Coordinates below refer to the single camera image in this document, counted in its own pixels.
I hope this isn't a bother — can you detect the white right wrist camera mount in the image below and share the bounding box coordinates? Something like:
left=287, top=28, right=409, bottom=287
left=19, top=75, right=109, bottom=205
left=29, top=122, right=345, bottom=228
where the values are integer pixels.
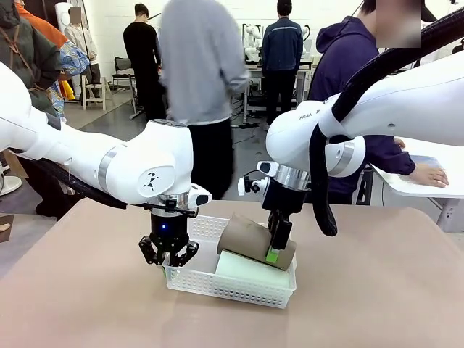
left=236, top=175, right=271, bottom=198

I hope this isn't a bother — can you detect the person in grey sweatshirt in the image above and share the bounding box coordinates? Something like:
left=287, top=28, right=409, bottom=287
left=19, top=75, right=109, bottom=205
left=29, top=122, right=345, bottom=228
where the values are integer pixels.
left=158, top=0, right=252, bottom=202

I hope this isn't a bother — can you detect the person dressed in black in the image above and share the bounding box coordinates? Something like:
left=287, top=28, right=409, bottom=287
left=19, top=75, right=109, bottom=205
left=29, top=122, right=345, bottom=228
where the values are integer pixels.
left=123, top=3, right=166, bottom=121

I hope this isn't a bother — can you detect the brown plastic cup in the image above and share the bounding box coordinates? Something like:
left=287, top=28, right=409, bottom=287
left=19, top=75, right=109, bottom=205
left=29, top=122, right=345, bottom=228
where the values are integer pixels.
left=216, top=212, right=298, bottom=272

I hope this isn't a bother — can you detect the figure in light clothes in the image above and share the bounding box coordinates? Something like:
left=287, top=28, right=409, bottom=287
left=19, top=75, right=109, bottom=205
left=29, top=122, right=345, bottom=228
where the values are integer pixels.
left=64, top=6, right=101, bottom=99

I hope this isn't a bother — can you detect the wooden step stool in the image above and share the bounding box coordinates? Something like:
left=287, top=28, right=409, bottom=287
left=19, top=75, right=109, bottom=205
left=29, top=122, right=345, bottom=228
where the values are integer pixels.
left=80, top=74, right=108, bottom=112

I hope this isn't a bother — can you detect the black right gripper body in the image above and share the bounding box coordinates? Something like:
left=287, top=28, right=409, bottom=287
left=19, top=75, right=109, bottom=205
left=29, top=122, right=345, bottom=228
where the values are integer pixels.
left=261, top=178, right=310, bottom=218

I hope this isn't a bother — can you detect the black corrugated cable hose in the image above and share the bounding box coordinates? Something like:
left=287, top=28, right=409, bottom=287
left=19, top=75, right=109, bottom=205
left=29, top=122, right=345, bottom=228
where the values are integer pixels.
left=310, top=6, right=464, bottom=238

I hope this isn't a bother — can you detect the light blue cleaning cloth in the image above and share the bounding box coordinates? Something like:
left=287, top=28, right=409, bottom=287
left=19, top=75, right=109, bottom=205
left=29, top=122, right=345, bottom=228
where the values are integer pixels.
left=408, top=154, right=447, bottom=175

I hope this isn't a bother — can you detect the white side table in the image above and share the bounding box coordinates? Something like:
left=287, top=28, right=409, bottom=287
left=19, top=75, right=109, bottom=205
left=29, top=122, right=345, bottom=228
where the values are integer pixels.
left=369, top=136, right=464, bottom=233

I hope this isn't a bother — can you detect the mannequin in green puffer coat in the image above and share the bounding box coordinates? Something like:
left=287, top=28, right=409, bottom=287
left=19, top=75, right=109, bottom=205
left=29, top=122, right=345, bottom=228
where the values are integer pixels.
left=0, top=0, right=62, bottom=119

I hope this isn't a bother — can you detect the person in blue denim jacket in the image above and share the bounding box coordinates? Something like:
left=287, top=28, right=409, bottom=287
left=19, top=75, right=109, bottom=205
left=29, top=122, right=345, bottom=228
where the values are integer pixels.
left=261, top=0, right=305, bottom=128

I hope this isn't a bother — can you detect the pale green plastic cup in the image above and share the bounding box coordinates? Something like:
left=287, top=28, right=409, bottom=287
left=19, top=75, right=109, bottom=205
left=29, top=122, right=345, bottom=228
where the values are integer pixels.
left=215, top=250, right=291, bottom=290

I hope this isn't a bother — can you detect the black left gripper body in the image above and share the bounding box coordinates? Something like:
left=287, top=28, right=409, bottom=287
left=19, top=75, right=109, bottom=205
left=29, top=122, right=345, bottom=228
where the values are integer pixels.
left=149, top=211, right=191, bottom=252

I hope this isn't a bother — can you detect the white perforated plastic basket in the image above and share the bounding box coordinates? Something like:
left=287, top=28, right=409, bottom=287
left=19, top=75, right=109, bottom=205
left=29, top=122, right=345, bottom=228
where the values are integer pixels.
left=162, top=214, right=298, bottom=310

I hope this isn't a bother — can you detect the person in purple hoodie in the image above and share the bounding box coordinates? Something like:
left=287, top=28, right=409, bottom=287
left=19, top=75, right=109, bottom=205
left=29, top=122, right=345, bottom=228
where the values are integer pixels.
left=307, top=0, right=418, bottom=206

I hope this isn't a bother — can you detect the person's right forearm purple sleeve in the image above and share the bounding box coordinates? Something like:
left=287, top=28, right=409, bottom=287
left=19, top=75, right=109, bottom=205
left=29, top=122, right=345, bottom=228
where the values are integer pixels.
left=375, top=139, right=417, bottom=178

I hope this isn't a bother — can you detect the mannequin in orange blue garment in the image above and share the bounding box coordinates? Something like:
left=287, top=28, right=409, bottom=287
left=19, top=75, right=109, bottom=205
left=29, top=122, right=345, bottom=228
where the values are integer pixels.
left=16, top=0, right=91, bottom=123

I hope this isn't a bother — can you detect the white humanoid robot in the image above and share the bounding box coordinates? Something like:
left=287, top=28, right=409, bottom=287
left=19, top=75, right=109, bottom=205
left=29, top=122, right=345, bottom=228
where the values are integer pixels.
left=245, top=23, right=263, bottom=61

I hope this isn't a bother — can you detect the person's right hand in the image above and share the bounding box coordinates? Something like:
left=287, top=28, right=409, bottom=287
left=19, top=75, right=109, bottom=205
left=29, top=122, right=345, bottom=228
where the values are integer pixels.
left=409, top=167, right=450, bottom=189

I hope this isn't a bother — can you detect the black mesh chair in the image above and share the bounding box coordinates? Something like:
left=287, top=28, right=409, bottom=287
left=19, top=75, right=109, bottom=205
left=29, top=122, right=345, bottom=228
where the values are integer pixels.
left=112, top=56, right=136, bottom=91

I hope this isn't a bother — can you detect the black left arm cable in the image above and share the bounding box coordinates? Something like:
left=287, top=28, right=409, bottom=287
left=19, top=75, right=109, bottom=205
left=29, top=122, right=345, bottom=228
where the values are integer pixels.
left=10, top=148, right=128, bottom=211

